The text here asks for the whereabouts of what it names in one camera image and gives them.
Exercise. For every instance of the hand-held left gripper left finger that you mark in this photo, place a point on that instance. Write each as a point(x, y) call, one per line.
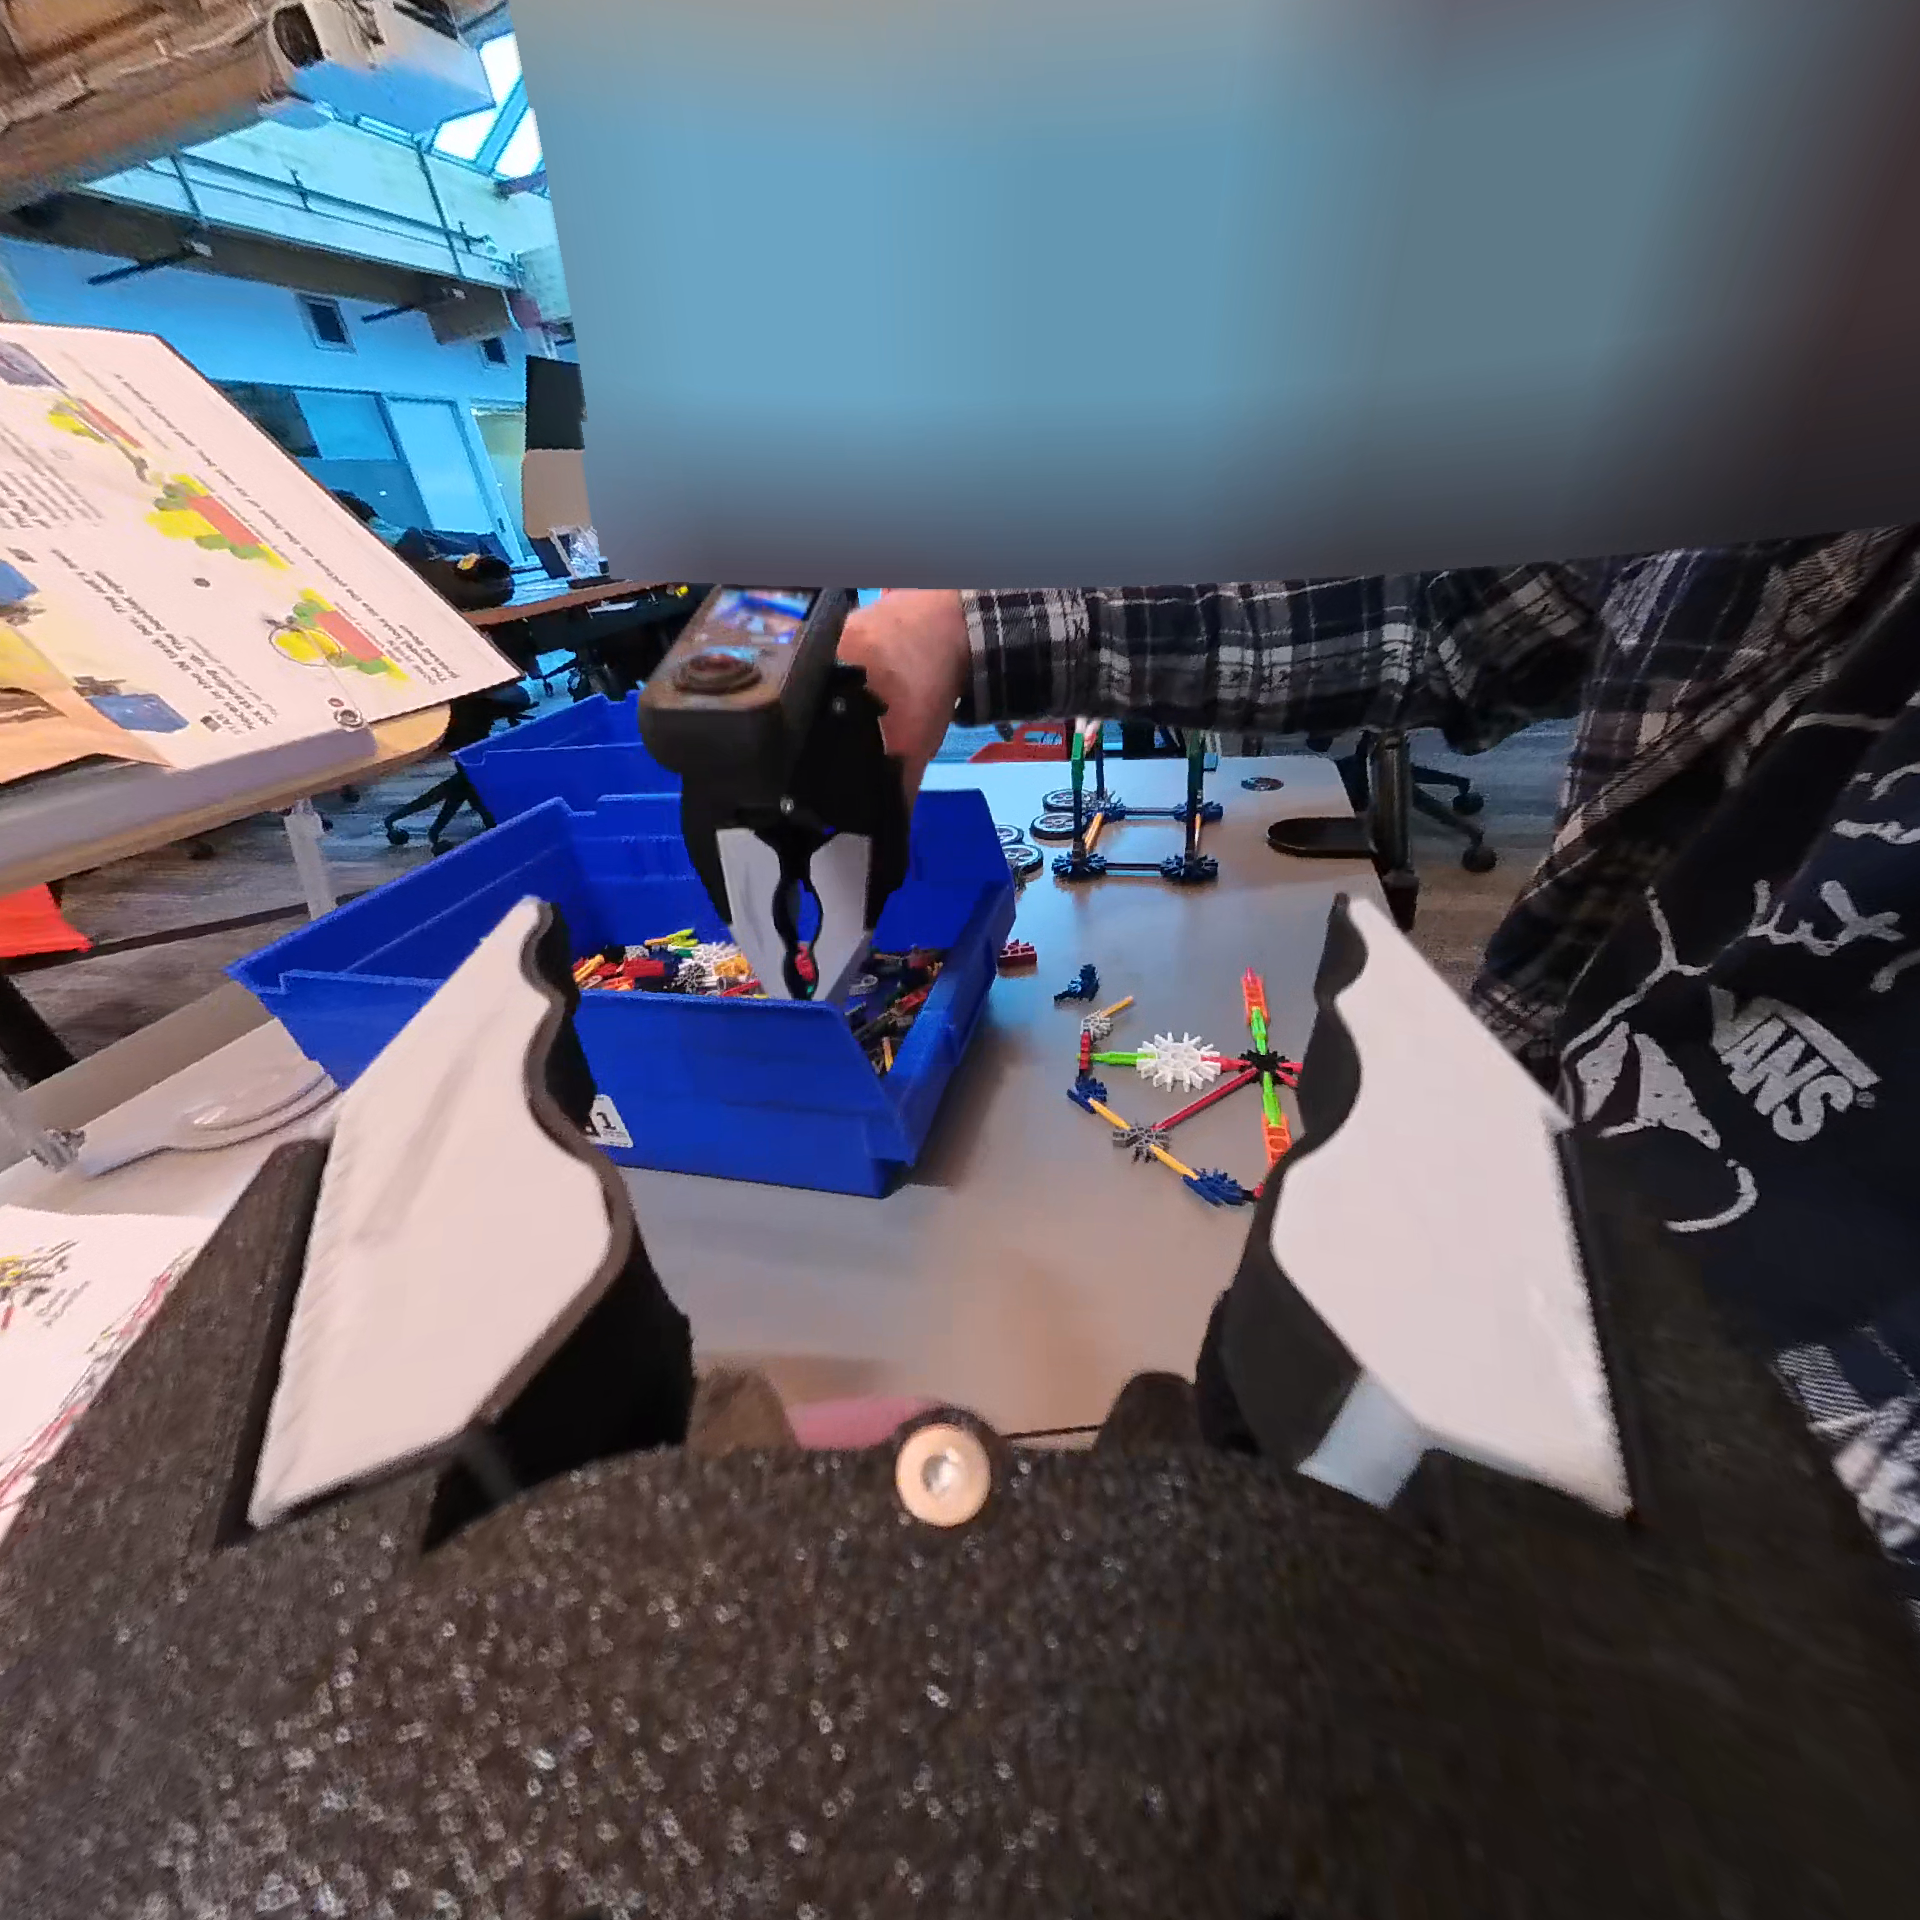
point(452, 1230)

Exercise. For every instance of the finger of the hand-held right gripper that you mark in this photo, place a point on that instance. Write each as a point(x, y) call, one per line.
point(848, 915)
point(751, 902)

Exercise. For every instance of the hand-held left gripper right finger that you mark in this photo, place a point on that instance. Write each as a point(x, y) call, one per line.
point(1442, 1230)

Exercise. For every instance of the pile of colourful toy pieces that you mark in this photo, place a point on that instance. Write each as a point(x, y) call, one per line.
point(661, 967)

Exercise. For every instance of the blue plastic bin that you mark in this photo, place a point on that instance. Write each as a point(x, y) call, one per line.
point(720, 1081)
point(556, 764)

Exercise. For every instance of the wheel-shaped toy rod assembly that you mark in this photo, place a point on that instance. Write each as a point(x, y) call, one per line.
point(1179, 1062)

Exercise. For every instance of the person's right forearm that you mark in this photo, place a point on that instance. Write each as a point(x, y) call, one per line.
point(1200, 661)

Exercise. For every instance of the person's right hand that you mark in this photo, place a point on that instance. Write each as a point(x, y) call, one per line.
point(915, 676)

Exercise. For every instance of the empty blue plastic bin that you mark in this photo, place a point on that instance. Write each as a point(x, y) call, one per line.
point(556, 764)

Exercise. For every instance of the small blue toy connector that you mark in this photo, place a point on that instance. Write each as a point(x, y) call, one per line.
point(1078, 986)

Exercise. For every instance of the grey metal stand base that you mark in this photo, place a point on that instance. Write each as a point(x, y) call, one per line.
point(196, 1126)

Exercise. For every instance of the black office chair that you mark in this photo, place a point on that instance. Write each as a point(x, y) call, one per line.
point(1455, 810)
point(452, 781)

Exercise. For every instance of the instruction sheet with drawings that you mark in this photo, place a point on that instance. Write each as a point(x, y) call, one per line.
point(61, 1307)

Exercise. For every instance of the person's dark printed shirt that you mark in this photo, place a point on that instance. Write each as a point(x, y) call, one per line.
point(1799, 931)

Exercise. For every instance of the person's plaid overshirt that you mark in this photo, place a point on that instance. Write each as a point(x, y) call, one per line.
point(1622, 781)

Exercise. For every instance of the tilted wooden stand board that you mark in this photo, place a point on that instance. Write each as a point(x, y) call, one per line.
point(149, 819)

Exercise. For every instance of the open instruction booklet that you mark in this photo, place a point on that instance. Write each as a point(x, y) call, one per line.
point(149, 511)

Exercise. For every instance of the toy car frame with wheels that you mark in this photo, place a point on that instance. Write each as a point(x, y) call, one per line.
point(1084, 865)

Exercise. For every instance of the black flat mount base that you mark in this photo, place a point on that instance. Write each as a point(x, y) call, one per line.
point(1320, 836)

